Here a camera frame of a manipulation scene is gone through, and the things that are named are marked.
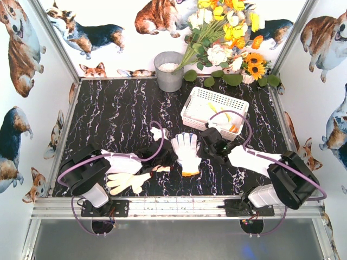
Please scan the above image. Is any white knit glove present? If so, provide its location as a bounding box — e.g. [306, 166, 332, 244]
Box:
[171, 133, 202, 177]
[214, 120, 239, 133]

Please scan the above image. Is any white plastic storage basket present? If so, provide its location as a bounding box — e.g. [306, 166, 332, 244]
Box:
[181, 87, 249, 141]

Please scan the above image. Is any yellow dotted knit glove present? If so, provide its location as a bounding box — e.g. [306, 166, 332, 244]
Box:
[187, 102, 232, 122]

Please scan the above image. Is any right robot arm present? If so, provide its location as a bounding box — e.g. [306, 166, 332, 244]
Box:
[198, 128, 320, 210]

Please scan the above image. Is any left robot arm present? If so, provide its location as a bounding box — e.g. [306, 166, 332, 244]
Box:
[57, 138, 178, 208]

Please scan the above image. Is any cream leather glove rear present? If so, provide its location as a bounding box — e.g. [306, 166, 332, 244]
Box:
[151, 165, 172, 173]

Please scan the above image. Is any cream leather glove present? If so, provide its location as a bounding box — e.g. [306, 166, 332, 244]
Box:
[151, 165, 172, 173]
[106, 173, 151, 196]

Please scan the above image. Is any cream leather glove front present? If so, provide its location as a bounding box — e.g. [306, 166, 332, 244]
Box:
[106, 173, 151, 196]

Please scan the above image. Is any sunflower pot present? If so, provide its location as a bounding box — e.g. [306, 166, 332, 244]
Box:
[241, 53, 272, 84]

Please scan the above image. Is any grey metal bucket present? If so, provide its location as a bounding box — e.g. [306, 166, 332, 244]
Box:
[153, 51, 184, 93]

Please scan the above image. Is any artificial flower bouquet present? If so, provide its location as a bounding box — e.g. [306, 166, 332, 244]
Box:
[176, 1, 265, 70]

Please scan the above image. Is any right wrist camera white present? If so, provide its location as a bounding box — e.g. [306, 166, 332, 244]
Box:
[204, 122, 214, 129]

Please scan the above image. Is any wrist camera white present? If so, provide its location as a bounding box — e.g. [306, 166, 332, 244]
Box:
[204, 122, 214, 129]
[150, 127, 168, 141]

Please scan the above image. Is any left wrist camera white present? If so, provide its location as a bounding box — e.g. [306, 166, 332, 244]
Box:
[150, 127, 168, 141]

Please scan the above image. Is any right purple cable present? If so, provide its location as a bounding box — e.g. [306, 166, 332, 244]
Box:
[208, 109, 327, 236]

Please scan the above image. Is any purple cable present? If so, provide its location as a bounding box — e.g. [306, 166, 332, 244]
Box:
[208, 109, 327, 236]
[57, 120, 165, 236]

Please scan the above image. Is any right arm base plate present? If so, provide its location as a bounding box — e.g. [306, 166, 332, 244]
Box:
[224, 199, 275, 217]

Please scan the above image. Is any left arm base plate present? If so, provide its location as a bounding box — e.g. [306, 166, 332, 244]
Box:
[81, 199, 130, 217]

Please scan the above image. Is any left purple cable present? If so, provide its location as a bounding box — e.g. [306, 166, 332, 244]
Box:
[57, 120, 165, 236]

